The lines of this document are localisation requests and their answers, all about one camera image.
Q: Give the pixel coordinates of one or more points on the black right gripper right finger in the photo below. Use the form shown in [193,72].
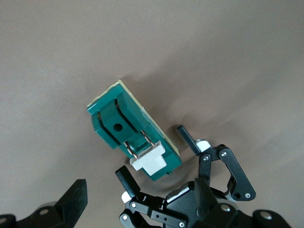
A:
[209,209]

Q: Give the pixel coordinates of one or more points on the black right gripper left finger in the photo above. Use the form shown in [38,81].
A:
[73,204]

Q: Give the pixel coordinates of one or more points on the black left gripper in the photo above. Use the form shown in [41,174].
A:
[183,211]

